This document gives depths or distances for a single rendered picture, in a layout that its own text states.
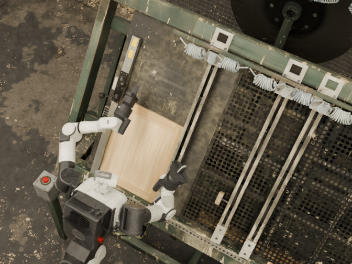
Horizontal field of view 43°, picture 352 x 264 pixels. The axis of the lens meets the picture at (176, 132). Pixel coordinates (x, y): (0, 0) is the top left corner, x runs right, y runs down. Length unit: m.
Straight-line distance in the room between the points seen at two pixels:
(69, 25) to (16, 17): 0.61
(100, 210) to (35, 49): 3.00
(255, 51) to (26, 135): 2.60
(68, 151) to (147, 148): 0.52
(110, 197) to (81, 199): 0.16
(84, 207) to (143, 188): 0.65
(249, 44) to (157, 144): 0.84
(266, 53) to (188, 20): 0.45
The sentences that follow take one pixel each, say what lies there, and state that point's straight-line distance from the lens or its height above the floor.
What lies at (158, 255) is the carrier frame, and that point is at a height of 0.18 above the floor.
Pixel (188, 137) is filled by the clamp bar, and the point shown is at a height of 1.37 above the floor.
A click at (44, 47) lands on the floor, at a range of 5.07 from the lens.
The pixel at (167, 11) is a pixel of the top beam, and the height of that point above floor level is 1.90.
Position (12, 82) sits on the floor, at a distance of 4.80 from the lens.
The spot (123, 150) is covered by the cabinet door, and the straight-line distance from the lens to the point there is 2.87.
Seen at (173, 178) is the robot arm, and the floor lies 1.54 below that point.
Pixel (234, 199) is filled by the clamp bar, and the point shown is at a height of 1.15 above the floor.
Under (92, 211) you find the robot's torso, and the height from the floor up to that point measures 1.40.
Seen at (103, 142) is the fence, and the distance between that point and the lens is 2.89.
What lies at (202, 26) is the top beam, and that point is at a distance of 2.44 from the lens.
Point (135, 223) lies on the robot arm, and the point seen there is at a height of 1.34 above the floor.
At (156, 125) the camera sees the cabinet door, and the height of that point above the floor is 1.30.
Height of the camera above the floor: 3.52
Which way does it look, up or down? 55 degrees down
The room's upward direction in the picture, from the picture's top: 7 degrees clockwise
